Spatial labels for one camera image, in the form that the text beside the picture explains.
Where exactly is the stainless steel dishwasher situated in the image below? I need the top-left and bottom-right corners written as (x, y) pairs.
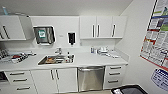
top-left (76, 65), bottom-right (106, 93)

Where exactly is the black soap dispenser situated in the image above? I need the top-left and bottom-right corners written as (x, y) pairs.
top-left (67, 31), bottom-right (77, 45)

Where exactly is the small dish soap bottle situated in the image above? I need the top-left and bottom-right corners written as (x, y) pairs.
top-left (66, 51), bottom-right (72, 63)

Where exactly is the chrome faucet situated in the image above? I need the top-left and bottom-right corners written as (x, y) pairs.
top-left (54, 47), bottom-right (64, 56)

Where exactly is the steel sink basin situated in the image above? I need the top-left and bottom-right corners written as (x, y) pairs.
top-left (36, 54), bottom-right (76, 66)

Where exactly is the steel paper towel dispenser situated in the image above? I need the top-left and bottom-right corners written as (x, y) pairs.
top-left (32, 25), bottom-right (56, 46)

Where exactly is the narrow white drawer cabinet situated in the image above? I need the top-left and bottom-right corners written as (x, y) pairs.
top-left (103, 63), bottom-right (128, 91)

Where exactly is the white two-door base cabinet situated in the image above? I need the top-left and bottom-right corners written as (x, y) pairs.
top-left (30, 67), bottom-right (79, 94)

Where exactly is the dish rack with items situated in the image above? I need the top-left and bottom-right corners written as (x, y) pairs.
top-left (0, 48), bottom-right (36, 65)

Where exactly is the wide white drawer cabinet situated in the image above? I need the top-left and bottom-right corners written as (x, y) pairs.
top-left (0, 68), bottom-right (38, 94)

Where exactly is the light blue bottle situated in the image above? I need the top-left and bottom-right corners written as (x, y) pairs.
top-left (2, 6), bottom-right (9, 16)

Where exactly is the white wall cabinet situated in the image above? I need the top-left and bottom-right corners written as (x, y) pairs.
top-left (0, 14), bottom-right (35, 42)
top-left (78, 15), bottom-right (128, 40)

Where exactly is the large wall notice poster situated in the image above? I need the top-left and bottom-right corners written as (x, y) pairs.
top-left (139, 0), bottom-right (168, 71)

